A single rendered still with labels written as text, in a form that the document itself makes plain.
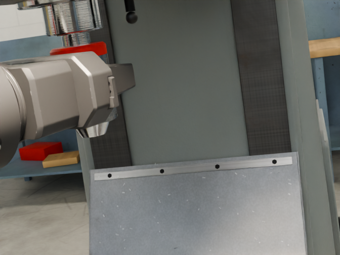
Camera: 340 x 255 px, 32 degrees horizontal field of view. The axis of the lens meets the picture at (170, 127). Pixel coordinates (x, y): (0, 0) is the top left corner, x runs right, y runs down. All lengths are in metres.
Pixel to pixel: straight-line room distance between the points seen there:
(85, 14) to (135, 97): 0.42
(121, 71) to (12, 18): 4.74
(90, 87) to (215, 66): 0.45
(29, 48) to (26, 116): 4.75
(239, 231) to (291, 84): 0.22
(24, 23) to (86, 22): 4.70
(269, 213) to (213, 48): 0.25
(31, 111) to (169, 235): 0.50
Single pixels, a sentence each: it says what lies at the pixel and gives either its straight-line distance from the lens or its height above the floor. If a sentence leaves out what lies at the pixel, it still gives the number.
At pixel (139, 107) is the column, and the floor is 1.15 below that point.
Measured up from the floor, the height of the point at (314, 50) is 0.88.
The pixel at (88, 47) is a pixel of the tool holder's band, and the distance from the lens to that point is 0.49.
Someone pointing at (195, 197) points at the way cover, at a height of 1.01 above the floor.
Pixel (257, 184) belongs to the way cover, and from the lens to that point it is 0.87.
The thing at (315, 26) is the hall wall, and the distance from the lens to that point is 4.67.
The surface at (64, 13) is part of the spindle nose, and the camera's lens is 0.48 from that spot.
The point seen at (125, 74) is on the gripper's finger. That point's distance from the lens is 0.50.
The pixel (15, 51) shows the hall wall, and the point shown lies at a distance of 5.23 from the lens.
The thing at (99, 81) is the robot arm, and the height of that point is 1.24.
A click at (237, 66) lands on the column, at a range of 0.85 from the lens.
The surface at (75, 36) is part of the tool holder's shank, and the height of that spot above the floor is 1.28.
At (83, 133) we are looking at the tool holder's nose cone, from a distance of 0.50.
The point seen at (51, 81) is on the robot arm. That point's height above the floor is 1.25.
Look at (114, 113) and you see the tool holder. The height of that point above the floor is 1.21.
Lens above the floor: 1.29
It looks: 12 degrees down
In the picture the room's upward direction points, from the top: 9 degrees counter-clockwise
